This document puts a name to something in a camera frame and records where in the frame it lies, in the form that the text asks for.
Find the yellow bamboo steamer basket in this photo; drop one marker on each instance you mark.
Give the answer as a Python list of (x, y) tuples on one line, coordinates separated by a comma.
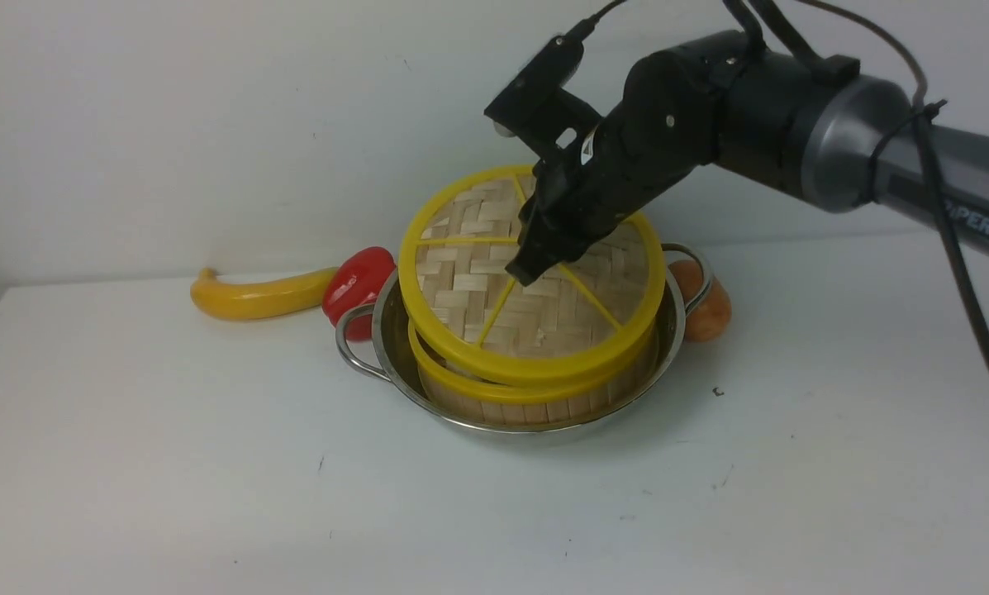
[(502, 405)]

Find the stainless steel pot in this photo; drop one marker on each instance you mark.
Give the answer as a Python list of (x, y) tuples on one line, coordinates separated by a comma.
[(372, 339)]

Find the yellow toy banana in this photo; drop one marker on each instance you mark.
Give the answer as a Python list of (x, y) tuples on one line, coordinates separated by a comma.
[(259, 301)]

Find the red toy bell pepper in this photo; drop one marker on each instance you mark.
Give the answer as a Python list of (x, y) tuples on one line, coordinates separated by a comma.
[(358, 281)]

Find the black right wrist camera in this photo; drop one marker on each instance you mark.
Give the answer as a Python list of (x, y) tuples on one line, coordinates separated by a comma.
[(536, 109)]

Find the yellow bamboo steamer lid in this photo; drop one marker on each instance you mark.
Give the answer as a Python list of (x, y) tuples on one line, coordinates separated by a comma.
[(577, 322)]

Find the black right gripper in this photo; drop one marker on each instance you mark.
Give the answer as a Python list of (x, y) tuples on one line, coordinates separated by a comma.
[(662, 129)]

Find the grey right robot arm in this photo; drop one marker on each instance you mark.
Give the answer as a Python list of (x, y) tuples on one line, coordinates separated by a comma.
[(834, 142)]

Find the orange toy potato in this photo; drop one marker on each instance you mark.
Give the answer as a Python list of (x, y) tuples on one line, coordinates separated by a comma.
[(709, 320)]

